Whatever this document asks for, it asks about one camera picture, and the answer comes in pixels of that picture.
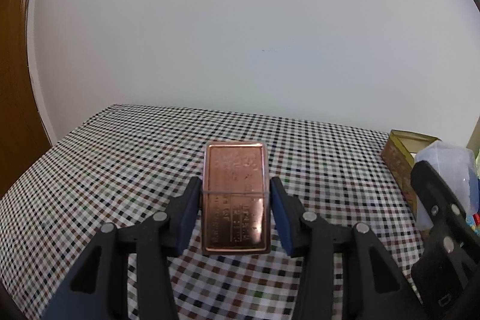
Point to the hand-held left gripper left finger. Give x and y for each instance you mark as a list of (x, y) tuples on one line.
[(189, 218)]

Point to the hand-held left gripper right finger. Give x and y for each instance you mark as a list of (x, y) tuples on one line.
[(281, 218)]

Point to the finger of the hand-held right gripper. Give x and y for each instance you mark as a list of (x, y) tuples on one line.
[(431, 188), (473, 192)]

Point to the clear plastic box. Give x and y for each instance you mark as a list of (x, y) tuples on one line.
[(446, 162)]

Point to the gold patterned tin box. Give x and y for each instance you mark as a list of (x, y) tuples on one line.
[(397, 155)]

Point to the copper-coloured tin case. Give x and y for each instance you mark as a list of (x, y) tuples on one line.
[(236, 200)]

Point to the red box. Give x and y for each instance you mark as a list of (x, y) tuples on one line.
[(475, 221)]

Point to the checkered tablecloth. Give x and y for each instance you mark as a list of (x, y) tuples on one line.
[(112, 155)]

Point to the wooden door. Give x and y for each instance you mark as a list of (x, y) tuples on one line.
[(15, 98)]

